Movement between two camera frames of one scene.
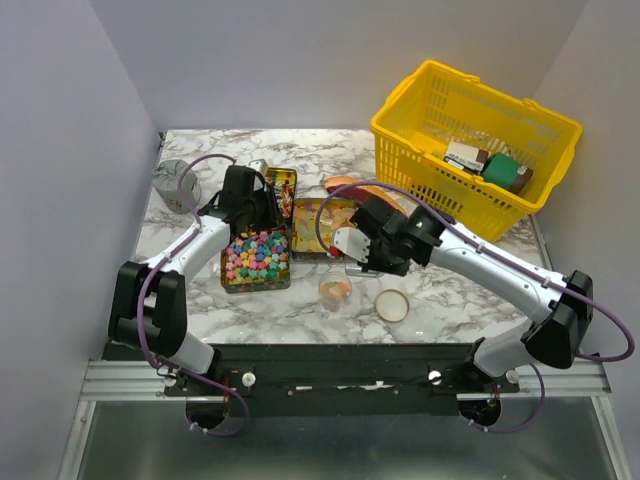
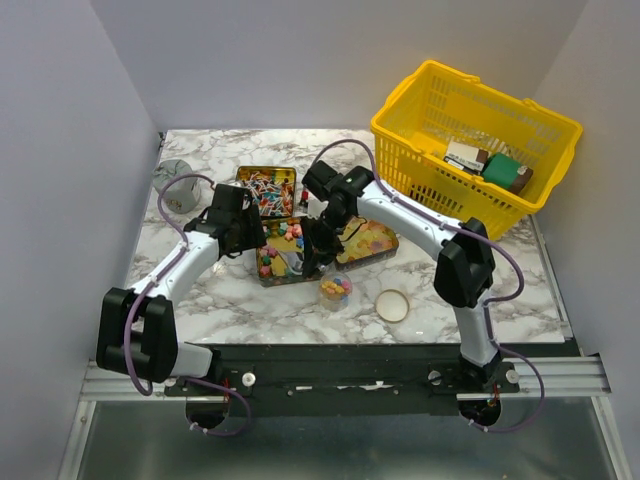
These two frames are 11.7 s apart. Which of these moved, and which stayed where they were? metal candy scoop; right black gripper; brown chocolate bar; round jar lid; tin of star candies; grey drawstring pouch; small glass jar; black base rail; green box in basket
Moved: right black gripper; tin of star candies; metal candy scoop
Stayed: green box in basket; black base rail; brown chocolate bar; grey drawstring pouch; round jar lid; small glass jar
